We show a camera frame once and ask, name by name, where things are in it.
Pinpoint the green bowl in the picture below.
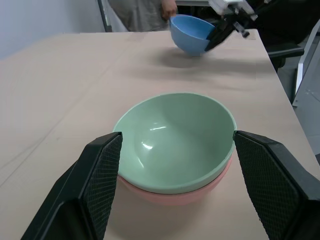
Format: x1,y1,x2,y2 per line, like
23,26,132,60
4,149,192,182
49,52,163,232
112,92,238,195

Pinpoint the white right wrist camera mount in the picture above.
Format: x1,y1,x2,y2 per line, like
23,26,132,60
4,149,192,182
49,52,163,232
209,0,259,21

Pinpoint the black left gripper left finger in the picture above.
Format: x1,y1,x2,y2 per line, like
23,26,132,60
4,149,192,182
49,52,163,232
21,131,124,240

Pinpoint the person's bare hand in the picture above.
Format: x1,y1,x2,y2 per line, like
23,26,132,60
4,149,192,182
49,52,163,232
161,0,179,21

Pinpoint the pink bowl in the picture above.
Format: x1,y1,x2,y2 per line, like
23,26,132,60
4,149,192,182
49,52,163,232
117,154,233,206

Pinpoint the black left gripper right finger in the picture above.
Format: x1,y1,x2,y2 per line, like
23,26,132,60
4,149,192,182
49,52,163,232
232,130,320,240

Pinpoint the black office chair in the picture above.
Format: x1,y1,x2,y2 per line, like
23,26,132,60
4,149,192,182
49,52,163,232
252,0,320,74

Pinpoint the grey metal post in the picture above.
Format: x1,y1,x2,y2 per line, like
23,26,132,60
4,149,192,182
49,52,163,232
98,0,114,33

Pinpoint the person in background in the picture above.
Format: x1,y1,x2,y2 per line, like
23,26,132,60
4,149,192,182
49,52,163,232
109,0,171,33

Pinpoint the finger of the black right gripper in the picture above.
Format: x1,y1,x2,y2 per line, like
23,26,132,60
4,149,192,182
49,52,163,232
206,22,225,41
203,24,236,53

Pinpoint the blue bowl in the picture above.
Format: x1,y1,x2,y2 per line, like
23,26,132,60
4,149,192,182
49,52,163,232
168,14,217,57

